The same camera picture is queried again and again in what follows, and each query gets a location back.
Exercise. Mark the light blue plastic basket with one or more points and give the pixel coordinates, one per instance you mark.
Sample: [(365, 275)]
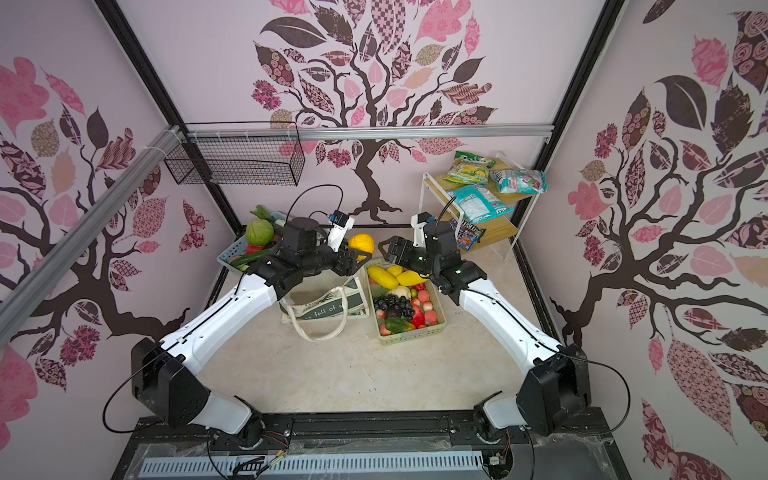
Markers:
[(238, 247)]

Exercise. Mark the white wooden two-tier shelf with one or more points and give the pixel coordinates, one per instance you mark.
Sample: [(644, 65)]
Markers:
[(501, 230)]

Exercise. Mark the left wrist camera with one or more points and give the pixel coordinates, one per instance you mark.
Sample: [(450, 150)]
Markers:
[(340, 224)]

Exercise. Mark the orange yellow orange fruit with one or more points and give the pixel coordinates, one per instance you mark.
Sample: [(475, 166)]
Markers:
[(362, 243)]

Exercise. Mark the green cabbage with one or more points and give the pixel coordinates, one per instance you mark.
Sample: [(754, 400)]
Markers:
[(259, 232)]

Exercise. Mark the long green cucumber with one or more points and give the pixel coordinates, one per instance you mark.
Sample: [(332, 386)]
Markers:
[(245, 260)]

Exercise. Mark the beige canvas grocery bag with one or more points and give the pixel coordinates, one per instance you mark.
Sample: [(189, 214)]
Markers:
[(320, 308)]

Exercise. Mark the teal white snack bag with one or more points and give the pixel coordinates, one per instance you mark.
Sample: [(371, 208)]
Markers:
[(478, 204)]

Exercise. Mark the black wire wall basket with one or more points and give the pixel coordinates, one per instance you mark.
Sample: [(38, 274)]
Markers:
[(238, 153)]

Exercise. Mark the yellow banana-like fruit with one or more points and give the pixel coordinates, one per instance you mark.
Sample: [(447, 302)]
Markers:
[(410, 279)]

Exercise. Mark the yellow mango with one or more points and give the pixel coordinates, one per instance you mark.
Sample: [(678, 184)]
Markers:
[(382, 277)]

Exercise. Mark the teal pink snack bag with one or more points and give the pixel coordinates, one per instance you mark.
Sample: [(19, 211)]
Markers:
[(520, 181)]

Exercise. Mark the blue dark candy bag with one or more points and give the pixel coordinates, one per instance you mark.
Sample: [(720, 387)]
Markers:
[(468, 235)]

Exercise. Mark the light green plastic basket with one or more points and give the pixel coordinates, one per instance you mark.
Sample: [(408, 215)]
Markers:
[(424, 296)]

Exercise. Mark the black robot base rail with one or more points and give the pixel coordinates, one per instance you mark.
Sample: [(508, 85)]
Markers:
[(583, 450)]

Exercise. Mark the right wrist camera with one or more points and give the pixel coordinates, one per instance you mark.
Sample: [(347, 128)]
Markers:
[(418, 223)]

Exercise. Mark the white garlic bulb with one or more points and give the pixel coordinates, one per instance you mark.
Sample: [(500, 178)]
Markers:
[(402, 292)]

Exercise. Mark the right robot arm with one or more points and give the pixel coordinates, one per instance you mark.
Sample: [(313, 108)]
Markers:
[(556, 378)]

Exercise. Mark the white vented strip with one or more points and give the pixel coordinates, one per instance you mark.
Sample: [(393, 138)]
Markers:
[(310, 466)]

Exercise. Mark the black grape bunch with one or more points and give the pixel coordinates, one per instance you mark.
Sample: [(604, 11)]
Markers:
[(393, 306)]

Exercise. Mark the green yellow snack bag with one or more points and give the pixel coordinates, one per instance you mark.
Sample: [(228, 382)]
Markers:
[(469, 169)]

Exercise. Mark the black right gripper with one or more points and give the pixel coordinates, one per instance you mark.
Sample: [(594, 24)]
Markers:
[(402, 246)]

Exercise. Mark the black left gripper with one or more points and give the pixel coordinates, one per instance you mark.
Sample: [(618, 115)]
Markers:
[(346, 260)]

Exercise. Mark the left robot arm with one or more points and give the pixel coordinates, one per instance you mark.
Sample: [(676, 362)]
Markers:
[(165, 372)]

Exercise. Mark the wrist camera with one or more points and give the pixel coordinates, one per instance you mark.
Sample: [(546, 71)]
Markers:
[(340, 224), (418, 223)]

